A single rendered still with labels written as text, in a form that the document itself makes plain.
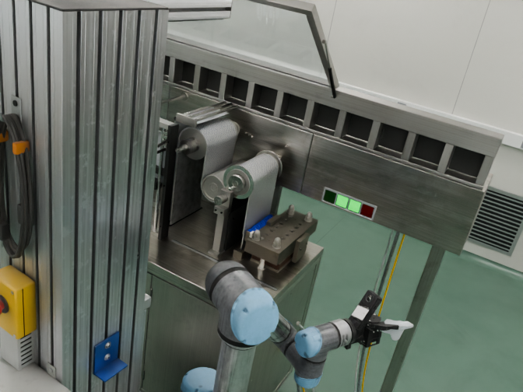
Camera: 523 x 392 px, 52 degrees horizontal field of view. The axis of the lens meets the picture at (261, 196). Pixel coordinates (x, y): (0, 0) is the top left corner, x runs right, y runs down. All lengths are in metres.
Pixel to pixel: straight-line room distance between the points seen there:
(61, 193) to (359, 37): 3.90
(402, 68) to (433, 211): 2.48
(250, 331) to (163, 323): 1.25
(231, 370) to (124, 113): 0.66
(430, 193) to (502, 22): 2.40
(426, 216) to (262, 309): 1.24
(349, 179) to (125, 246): 1.34
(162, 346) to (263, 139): 1.05
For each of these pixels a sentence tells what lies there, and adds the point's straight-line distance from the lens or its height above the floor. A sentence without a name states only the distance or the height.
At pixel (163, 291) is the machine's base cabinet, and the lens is 2.34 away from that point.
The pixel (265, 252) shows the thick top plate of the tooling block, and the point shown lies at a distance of 2.23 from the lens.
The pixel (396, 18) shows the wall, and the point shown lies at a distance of 4.61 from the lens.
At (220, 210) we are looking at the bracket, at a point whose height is 1.13.
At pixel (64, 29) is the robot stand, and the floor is 2.00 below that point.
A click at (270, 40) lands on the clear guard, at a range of 2.24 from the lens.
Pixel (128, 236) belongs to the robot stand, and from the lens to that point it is 1.22.
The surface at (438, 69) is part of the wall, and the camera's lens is 4.56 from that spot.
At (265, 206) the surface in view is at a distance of 2.40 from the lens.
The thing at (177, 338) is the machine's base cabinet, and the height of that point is 0.56.
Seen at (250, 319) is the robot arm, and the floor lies 1.42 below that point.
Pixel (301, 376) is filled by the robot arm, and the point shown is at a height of 1.10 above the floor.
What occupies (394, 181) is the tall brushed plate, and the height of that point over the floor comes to 1.36.
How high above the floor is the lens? 2.18
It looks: 26 degrees down
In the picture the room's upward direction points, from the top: 10 degrees clockwise
